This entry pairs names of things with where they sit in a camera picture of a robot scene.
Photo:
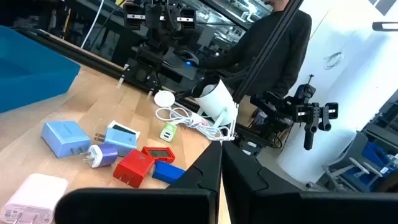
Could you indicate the red wall charger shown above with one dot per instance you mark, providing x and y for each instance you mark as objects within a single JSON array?
[{"x": 133, "y": 166}]

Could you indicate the light blue charger with display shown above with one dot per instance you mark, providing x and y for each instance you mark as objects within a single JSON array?
[{"x": 121, "y": 141}]

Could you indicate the green and white charger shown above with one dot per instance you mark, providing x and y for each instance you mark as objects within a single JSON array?
[{"x": 168, "y": 133}]

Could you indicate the light blue wall charger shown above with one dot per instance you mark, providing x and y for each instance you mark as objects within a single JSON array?
[{"x": 63, "y": 137}]

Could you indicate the teal blue storage bin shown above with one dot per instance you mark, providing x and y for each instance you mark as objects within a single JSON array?
[{"x": 31, "y": 74}]

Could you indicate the dark blue charger block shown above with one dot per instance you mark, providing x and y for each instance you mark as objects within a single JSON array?
[{"x": 168, "y": 172}]

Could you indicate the pink wall charger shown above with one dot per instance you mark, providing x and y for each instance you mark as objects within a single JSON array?
[{"x": 34, "y": 196}]

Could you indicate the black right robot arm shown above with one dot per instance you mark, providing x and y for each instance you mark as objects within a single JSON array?
[{"x": 149, "y": 53}]

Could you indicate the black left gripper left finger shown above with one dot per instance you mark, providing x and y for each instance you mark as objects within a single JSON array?
[{"x": 199, "y": 180}]

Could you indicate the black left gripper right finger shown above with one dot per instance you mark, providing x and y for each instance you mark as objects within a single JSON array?
[{"x": 248, "y": 193}]

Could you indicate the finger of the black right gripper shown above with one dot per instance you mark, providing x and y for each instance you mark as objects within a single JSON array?
[
  {"x": 186, "y": 25},
  {"x": 133, "y": 21}
]

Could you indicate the black computer mouse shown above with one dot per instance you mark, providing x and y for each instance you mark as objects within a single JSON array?
[{"x": 186, "y": 57}]

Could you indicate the person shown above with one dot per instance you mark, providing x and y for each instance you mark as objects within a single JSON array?
[{"x": 280, "y": 56}]

